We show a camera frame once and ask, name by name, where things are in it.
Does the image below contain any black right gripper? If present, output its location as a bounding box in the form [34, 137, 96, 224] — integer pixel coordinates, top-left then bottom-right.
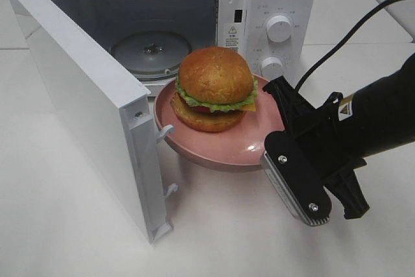
[261, 76, 370, 226]

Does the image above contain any pink round plate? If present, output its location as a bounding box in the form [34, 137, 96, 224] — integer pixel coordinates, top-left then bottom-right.
[154, 75, 284, 172]

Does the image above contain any burger with lettuce and cheese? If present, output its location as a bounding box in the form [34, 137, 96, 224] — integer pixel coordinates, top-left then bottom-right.
[171, 47, 258, 132]

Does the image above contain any white microwave door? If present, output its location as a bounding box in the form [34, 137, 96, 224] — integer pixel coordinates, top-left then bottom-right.
[10, 0, 177, 242]

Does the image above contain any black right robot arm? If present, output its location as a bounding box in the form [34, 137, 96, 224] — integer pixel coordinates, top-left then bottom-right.
[261, 58, 414, 226]

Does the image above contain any lower white microwave knob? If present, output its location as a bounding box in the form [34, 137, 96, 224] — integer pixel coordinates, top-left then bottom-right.
[261, 57, 285, 80]

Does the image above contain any white microwave knob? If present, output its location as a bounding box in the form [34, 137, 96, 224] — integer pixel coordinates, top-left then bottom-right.
[261, 57, 285, 80]
[266, 14, 292, 43]

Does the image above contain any upper white microwave knob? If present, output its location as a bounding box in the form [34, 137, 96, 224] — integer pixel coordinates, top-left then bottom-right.
[266, 14, 292, 43]

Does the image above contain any white warning label sticker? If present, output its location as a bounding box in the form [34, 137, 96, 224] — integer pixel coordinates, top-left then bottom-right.
[223, 23, 242, 53]

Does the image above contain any glass microwave turntable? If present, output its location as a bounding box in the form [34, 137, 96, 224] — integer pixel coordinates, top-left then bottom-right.
[111, 30, 192, 81]

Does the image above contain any white microwave oven body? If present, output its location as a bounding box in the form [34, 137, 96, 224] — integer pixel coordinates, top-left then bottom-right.
[51, 0, 313, 97]

